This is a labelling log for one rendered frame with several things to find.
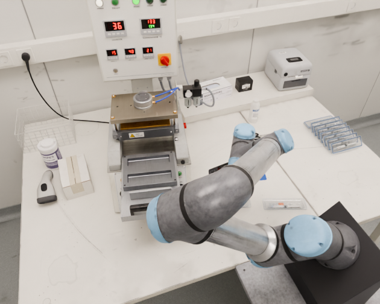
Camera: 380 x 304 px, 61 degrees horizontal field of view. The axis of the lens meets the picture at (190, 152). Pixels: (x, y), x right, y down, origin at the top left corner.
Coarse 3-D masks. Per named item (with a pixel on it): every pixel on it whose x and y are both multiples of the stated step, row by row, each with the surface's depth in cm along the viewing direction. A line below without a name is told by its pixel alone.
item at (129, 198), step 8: (176, 168) 128; (128, 192) 119; (136, 192) 115; (144, 192) 115; (152, 192) 116; (160, 192) 116; (128, 200) 117; (136, 200) 117; (144, 200) 117; (128, 208) 114; (128, 216) 112; (136, 216) 113; (144, 216) 113
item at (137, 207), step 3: (135, 204) 111; (138, 204) 110; (141, 204) 110; (144, 204) 110; (147, 204) 110; (132, 207) 110; (135, 207) 110; (138, 207) 110; (141, 207) 110; (144, 207) 110; (132, 210) 110; (135, 210) 110; (138, 210) 110; (141, 210) 111; (144, 210) 111; (132, 213) 111
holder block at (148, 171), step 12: (132, 156) 129; (144, 156) 129; (156, 156) 130; (168, 156) 131; (132, 168) 125; (144, 168) 125; (156, 168) 125; (168, 168) 125; (132, 180) 122; (144, 180) 122; (156, 180) 120; (168, 180) 120
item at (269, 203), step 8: (264, 200) 141; (272, 200) 141; (280, 200) 141; (288, 200) 141; (296, 200) 141; (304, 200) 141; (272, 208) 138; (280, 208) 138; (288, 208) 138; (296, 208) 138; (304, 208) 138
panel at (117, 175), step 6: (180, 168) 136; (114, 174) 133; (120, 174) 133; (120, 180) 134; (180, 180) 137; (186, 180) 138; (120, 186) 135; (120, 192) 135; (120, 198) 137; (120, 204) 138; (120, 210) 138
